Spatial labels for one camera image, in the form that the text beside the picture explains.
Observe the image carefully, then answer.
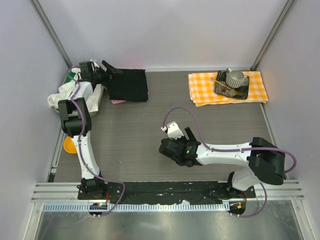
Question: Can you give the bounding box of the purple cable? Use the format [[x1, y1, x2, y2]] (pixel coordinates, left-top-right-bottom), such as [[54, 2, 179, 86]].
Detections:
[[161, 106, 298, 218], [65, 66, 126, 217]]

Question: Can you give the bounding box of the orange checkered cloth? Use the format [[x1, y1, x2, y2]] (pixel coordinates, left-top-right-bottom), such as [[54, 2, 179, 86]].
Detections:
[[188, 71, 268, 107]]

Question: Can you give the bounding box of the gold chopstick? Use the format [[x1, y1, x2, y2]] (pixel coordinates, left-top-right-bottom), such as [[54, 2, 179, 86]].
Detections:
[[210, 77, 245, 96]]

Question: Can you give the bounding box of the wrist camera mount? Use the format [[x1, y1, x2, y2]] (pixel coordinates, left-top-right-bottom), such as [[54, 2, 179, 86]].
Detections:
[[90, 59, 101, 72], [161, 121, 185, 140]]

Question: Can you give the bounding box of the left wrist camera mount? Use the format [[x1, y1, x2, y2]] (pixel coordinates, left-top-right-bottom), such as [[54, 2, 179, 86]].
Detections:
[[90, 59, 101, 72]]

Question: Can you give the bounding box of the white slotted cable duct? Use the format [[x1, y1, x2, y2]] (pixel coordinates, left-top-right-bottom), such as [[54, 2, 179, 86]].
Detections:
[[42, 201, 230, 213]]

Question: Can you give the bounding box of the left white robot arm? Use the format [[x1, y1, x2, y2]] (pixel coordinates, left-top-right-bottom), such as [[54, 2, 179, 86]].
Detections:
[[58, 60, 123, 200]]

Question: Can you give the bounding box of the black floral square plate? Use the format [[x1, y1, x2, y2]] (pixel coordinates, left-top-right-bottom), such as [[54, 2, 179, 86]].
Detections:
[[212, 68, 250, 100]]

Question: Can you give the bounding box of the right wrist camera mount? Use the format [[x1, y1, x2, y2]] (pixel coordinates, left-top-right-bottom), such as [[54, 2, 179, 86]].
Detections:
[[161, 121, 185, 140]]

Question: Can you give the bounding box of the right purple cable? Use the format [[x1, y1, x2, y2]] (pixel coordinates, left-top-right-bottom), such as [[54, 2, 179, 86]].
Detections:
[[161, 106, 298, 218]]

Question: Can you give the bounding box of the orange plastic bowl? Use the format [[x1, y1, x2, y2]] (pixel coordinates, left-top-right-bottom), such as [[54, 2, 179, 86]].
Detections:
[[63, 136, 77, 154]]

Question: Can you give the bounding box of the green t shirt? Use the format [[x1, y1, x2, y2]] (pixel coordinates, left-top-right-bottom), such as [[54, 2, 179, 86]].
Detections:
[[64, 71, 76, 83]]

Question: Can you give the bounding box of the white printed t shirt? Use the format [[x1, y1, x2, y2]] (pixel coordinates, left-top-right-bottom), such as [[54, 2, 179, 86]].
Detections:
[[47, 82, 104, 116]]

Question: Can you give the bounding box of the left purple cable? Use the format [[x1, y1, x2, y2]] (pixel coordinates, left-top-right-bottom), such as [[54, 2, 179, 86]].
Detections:
[[65, 66, 126, 217]]

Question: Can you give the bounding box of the grey laundry basket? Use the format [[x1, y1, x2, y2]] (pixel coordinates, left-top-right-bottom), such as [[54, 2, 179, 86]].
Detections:
[[47, 67, 104, 117]]

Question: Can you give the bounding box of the grey striped ceramic cup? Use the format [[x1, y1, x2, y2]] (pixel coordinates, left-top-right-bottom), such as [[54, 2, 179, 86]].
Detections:
[[225, 68, 248, 89]]

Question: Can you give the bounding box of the black t shirt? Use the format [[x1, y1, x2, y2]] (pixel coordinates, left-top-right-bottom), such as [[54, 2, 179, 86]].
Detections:
[[108, 69, 149, 102]]

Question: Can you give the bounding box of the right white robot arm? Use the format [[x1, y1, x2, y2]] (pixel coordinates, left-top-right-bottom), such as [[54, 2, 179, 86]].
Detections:
[[159, 122, 285, 192]]

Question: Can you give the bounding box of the pink towel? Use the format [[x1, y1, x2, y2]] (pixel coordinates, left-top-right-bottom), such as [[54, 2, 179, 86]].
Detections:
[[111, 99, 126, 105]]

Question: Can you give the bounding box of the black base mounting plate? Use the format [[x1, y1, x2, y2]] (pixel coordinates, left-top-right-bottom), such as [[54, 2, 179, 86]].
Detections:
[[77, 179, 256, 205]]

